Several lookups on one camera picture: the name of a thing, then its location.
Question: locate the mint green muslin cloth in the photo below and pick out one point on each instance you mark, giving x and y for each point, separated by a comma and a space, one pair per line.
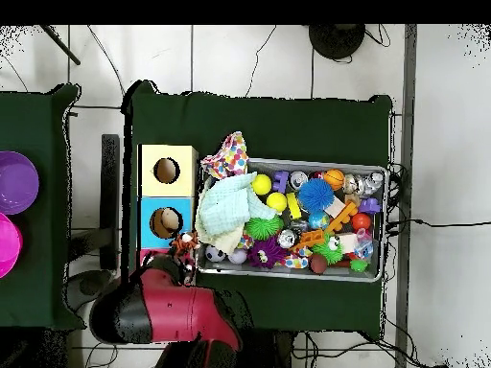
226, 209

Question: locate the white polka dot cloth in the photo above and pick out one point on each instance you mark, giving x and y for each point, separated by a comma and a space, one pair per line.
230, 159

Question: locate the tiger plush toy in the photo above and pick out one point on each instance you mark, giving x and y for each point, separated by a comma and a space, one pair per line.
186, 241

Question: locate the blue spiky rubber ball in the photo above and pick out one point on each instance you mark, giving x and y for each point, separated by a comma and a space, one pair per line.
316, 194

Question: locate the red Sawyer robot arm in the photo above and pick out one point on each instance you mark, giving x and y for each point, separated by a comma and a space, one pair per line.
180, 310

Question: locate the wooden box with three holes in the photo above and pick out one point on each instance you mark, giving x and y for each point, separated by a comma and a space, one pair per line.
168, 188

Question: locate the yellow ball with black print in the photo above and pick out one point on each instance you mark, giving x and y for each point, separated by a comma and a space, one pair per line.
261, 184

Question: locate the yellow tennis ball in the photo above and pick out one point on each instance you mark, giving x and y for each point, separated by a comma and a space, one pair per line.
277, 202

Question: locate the purple spiky googly-eyed toy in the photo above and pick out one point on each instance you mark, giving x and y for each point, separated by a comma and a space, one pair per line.
264, 253

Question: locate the small soccer ball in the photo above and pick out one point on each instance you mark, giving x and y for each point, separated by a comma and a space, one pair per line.
215, 253

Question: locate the orange toy basketball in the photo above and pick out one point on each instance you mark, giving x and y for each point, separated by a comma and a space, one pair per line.
334, 179

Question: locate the green spiky googly-eyed toy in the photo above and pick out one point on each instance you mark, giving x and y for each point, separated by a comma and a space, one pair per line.
326, 253

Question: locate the dark green tablecloth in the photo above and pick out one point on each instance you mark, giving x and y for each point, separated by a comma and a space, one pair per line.
307, 126
38, 122

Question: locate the black upright panel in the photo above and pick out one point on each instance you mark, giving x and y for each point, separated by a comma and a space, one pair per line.
110, 199

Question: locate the grey round base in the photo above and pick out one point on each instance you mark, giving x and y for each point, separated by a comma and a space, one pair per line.
82, 285

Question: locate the black round stand base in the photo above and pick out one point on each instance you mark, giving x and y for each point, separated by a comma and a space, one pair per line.
336, 40

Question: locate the purple plastic bowl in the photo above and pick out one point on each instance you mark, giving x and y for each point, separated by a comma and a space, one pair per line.
15, 184

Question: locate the magenta plastic bowl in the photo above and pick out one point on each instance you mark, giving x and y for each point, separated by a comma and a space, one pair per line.
7, 245

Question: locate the black rod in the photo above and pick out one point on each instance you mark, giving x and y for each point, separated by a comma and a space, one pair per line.
61, 46

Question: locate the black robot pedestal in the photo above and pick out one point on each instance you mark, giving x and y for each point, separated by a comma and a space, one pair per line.
268, 352

